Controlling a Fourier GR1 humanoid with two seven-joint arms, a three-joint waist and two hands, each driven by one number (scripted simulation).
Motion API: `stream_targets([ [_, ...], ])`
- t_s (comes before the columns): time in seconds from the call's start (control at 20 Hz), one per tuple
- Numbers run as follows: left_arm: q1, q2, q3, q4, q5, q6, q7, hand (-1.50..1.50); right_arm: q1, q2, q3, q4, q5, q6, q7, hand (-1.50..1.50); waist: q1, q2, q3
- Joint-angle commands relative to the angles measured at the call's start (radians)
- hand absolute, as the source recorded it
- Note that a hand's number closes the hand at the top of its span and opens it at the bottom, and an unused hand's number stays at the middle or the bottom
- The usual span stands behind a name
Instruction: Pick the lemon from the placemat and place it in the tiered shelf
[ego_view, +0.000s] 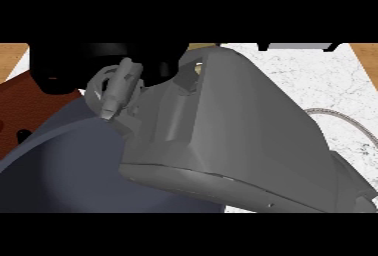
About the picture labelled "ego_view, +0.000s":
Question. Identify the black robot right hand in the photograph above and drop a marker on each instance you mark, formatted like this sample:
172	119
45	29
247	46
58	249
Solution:
74	63

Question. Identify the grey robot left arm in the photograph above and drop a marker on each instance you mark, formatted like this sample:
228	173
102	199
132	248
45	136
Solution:
64	166

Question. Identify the grey appliance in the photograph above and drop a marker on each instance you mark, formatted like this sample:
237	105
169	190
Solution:
300	46

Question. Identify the reddish brown placemat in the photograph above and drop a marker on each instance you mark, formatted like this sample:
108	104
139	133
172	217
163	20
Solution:
30	106

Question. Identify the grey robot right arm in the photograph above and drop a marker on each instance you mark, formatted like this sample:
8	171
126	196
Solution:
246	133

